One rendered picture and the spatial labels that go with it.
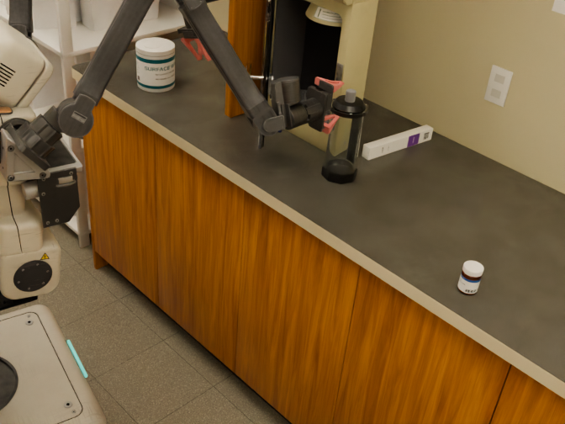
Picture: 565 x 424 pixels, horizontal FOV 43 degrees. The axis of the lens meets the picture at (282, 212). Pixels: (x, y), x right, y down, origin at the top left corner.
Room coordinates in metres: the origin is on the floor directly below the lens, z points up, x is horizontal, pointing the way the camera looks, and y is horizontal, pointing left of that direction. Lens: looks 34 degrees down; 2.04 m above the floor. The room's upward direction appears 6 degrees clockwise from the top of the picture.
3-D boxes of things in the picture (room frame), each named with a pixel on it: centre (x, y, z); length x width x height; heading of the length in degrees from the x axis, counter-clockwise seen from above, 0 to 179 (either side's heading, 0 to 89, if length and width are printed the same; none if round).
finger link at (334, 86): (1.76, -0.09, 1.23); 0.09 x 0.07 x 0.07; 137
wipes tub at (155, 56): (2.31, 0.48, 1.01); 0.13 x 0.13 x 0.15
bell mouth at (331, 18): (2.10, -0.10, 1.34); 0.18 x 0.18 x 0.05
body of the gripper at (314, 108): (1.70, -0.05, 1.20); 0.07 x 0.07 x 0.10; 47
